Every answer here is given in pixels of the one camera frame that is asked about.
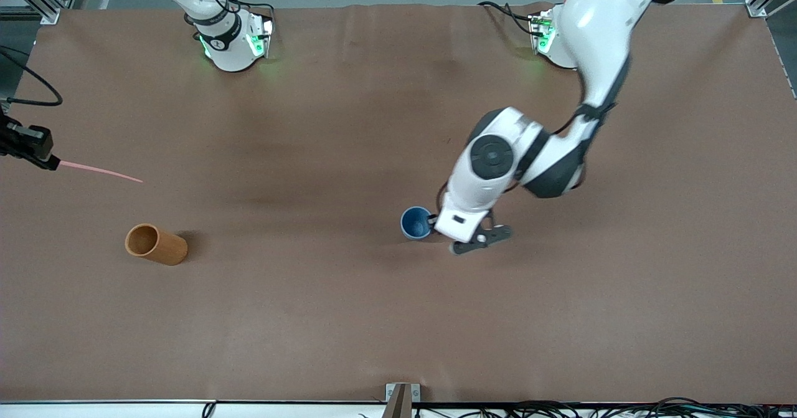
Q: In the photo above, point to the blue plastic cup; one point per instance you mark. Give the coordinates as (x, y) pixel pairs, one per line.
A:
(412, 222)

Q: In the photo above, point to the orange cylindrical cup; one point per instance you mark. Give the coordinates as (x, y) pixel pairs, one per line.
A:
(163, 246)

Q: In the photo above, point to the pink chopstick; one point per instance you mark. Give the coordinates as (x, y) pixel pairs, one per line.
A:
(99, 170)

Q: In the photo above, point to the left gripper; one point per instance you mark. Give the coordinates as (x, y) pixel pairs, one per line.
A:
(432, 216)

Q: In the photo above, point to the brown table cover sheet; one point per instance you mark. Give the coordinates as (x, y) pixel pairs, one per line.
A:
(311, 312)

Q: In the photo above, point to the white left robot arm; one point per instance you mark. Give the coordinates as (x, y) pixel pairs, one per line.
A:
(598, 32)

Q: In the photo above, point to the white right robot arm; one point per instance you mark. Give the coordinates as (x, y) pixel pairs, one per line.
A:
(227, 44)

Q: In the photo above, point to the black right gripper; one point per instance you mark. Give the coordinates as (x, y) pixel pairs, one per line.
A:
(23, 142)

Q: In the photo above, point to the metal mounting bracket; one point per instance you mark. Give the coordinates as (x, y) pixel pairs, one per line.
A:
(390, 393)

